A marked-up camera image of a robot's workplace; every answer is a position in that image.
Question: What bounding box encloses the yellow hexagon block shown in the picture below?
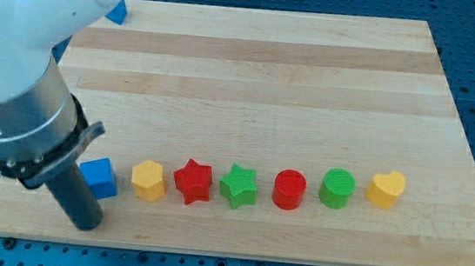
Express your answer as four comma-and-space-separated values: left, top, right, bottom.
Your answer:
131, 160, 165, 203

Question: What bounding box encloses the red star block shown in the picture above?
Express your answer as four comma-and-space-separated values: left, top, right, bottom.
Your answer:
173, 158, 213, 205

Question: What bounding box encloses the wooden board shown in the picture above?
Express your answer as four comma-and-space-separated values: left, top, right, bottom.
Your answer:
0, 0, 475, 266

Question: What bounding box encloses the green cylinder block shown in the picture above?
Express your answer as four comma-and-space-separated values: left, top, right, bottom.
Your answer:
318, 168, 356, 209

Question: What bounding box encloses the blue block behind arm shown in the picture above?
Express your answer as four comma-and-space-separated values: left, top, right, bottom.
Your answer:
105, 0, 128, 25

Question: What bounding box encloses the green star block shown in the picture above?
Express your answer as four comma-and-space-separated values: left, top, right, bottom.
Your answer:
219, 163, 258, 209

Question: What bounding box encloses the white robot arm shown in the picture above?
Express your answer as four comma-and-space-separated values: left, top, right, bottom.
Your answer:
0, 0, 122, 230

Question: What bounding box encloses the yellow heart block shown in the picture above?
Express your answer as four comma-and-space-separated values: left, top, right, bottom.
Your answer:
365, 170, 407, 209

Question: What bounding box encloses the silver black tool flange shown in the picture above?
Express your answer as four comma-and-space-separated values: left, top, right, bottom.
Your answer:
0, 57, 105, 189

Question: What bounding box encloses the blue cube block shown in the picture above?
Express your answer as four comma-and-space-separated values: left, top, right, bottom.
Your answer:
79, 157, 118, 200

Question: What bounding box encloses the red cylinder block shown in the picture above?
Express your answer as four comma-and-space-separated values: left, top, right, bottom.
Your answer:
271, 169, 307, 210

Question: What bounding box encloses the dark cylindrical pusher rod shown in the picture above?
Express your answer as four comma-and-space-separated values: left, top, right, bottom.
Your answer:
45, 163, 103, 231

